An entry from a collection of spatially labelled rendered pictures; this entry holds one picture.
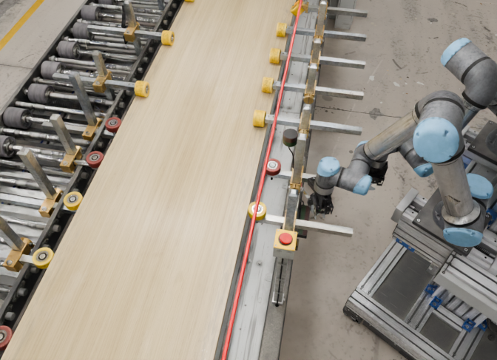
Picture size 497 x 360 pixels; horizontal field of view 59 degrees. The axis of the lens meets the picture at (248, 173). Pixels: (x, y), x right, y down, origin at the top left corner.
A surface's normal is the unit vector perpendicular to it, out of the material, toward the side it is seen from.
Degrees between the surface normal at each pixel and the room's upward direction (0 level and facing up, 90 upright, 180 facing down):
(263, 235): 0
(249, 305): 0
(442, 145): 83
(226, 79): 0
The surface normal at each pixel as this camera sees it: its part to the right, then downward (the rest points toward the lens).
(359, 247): 0.00, -0.61
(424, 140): -0.47, 0.62
